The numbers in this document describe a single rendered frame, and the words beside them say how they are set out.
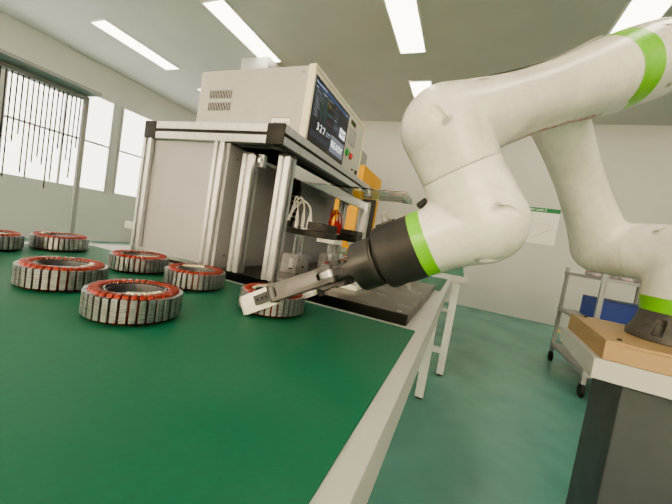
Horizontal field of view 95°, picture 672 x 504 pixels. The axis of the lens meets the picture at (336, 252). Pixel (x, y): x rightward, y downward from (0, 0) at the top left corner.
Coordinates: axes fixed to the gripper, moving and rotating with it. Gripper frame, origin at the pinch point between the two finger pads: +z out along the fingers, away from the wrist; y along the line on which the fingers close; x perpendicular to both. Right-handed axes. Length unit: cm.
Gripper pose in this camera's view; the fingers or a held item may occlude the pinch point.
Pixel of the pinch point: (274, 298)
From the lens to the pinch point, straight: 55.3
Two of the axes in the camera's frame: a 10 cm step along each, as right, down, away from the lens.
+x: 3.1, 9.4, -1.6
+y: -4.2, -0.2, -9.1
